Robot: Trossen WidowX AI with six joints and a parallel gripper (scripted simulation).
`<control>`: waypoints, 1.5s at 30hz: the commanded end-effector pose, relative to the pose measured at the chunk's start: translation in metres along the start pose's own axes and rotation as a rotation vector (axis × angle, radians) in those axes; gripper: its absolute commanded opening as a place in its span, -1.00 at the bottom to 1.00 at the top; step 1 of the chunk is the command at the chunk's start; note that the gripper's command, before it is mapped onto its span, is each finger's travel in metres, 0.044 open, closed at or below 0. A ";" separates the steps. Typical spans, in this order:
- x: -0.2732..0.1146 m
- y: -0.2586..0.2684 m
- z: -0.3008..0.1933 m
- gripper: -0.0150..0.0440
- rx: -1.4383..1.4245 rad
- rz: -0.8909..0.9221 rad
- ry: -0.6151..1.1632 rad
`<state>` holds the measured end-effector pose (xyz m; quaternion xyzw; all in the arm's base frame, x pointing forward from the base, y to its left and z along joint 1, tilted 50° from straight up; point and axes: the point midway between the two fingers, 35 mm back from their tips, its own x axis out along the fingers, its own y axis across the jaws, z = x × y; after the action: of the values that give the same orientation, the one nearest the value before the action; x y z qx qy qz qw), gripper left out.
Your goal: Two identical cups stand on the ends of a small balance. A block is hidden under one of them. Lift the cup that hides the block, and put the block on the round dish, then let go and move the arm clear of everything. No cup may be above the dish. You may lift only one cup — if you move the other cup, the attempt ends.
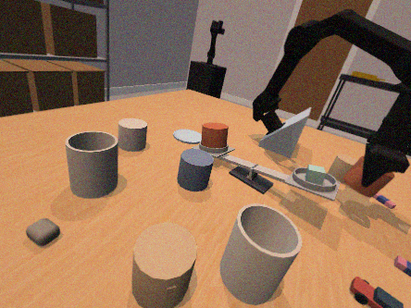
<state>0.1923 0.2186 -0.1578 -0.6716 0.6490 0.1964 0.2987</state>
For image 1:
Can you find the pink eraser with blue sleeve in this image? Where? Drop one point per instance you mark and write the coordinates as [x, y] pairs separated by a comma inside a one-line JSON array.
[[384, 200], [402, 264]]

